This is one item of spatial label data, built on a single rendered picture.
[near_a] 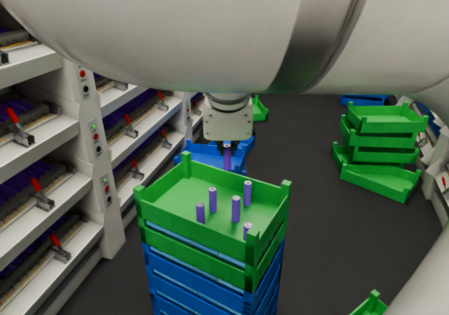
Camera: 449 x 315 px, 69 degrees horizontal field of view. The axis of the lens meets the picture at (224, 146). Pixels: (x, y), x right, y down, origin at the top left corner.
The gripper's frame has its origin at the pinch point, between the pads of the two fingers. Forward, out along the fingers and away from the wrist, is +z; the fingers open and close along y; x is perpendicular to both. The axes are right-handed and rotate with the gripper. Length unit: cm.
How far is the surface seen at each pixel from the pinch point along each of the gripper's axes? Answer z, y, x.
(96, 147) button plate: 20.0, -39.0, 14.6
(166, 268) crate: 22.2, -15.0, -20.6
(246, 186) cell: 7.3, 4.5, -6.6
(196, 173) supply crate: 16.2, -8.1, 2.7
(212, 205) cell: 9.4, -3.4, -10.3
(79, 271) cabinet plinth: 50, -47, -13
